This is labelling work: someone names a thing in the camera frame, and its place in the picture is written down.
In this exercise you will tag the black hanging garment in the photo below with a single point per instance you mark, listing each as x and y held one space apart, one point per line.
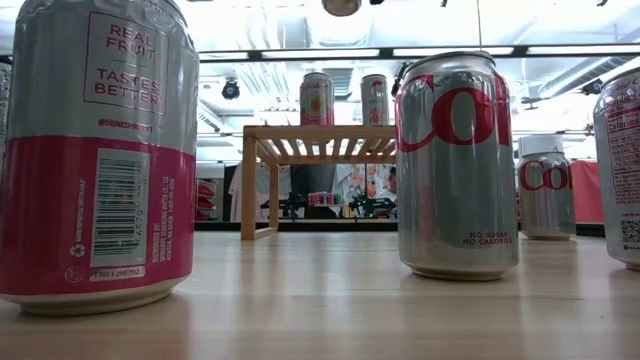
312 177

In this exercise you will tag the pink and silver Spindrift can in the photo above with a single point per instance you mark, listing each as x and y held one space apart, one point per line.
100 200

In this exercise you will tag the black ceiling camera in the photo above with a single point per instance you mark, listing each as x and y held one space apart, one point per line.
230 90

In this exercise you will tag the red and white rack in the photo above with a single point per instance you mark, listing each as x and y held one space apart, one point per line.
206 192

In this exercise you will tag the black overhead beam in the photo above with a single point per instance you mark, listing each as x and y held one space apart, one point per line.
300 53

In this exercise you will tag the wooden slatted shelf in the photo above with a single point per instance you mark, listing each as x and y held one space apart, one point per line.
310 132

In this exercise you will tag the distant row of cans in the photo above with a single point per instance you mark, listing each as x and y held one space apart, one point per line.
325 199

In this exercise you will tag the red panel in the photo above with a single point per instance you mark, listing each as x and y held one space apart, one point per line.
587 192

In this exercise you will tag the floral hanging shirt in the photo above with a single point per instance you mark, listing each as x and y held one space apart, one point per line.
356 180

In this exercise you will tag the white hanging shirt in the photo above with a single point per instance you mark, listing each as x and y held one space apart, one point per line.
262 190

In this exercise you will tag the Spindrift can with fruit emblem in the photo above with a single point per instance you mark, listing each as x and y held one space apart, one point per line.
317 107

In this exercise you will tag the person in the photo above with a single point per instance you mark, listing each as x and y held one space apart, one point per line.
392 182

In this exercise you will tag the tall Celsius peach can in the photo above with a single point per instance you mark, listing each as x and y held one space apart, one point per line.
375 107

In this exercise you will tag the black ceiling fixture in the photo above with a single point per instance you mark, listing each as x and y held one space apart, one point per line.
592 87
401 72

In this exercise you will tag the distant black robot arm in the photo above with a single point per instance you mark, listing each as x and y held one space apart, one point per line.
370 205
290 204

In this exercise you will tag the silver Diet Coke can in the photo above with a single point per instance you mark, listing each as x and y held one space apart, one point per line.
620 175
455 200
545 210

